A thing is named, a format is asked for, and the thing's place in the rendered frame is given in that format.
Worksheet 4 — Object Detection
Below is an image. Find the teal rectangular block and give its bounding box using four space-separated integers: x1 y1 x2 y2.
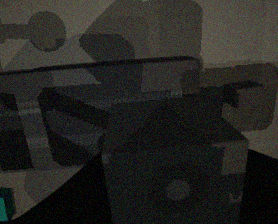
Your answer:
0 188 15 221

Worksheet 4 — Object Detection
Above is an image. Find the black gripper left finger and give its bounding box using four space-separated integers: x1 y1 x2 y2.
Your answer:
0 151 113 224

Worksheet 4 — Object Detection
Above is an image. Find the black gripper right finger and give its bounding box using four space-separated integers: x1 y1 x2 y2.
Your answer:
238 149 278 224

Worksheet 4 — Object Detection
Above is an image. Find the blue arbor press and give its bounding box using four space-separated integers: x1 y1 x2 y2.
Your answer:
0 56 200 174

